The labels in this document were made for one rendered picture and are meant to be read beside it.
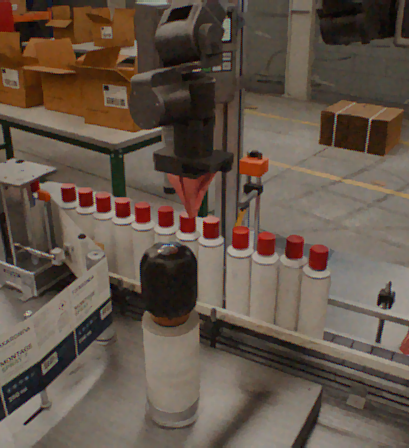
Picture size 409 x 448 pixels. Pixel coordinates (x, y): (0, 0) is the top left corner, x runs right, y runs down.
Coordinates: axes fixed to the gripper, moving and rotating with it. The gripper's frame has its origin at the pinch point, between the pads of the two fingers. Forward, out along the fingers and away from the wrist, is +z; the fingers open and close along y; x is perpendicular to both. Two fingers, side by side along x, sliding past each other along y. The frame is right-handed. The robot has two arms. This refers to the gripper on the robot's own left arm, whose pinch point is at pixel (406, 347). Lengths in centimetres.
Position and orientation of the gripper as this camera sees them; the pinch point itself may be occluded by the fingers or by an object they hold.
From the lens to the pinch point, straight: 101.8
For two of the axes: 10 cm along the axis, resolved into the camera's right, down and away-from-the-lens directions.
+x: 6.7, 7.4, -0.7
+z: -5.5, 5.6, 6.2
